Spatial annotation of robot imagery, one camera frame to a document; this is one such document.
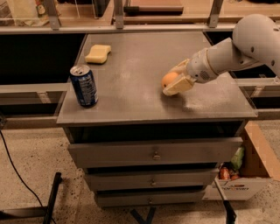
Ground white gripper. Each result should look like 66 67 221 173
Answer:
163 48 218 96

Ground orange fruit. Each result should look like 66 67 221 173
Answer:
161 72 179 88

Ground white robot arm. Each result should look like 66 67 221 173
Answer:
162 14 280 96

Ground yellow sponge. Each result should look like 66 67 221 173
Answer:
85 45 111 64

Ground top grey drawer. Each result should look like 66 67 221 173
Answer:
68 137 242 168

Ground grey drawer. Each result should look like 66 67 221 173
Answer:
94 191 205 207
85 169 218 191
68 137 242 168

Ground grey drawer cabinet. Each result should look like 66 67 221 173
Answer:
57 32 256 196

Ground blue soda can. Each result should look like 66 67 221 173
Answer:
70 65 98 107

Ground green snack bag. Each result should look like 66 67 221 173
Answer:
231 147 245 171

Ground middle grey drawer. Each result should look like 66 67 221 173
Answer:
85 169 218 191

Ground orange snack packets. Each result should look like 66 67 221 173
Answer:
219 167 240 180

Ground cardboard box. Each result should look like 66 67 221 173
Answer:
202 121 280 201

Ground bottom grey drawer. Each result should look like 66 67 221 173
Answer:
94 191 205 207

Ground black metal floor stand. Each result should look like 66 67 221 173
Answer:
0 171 63 224

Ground metal railing frame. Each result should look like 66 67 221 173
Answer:
0 0 280 35

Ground black handled tool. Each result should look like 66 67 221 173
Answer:
214 178 237 224

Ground black floor cable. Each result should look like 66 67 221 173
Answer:
0 129 56 224

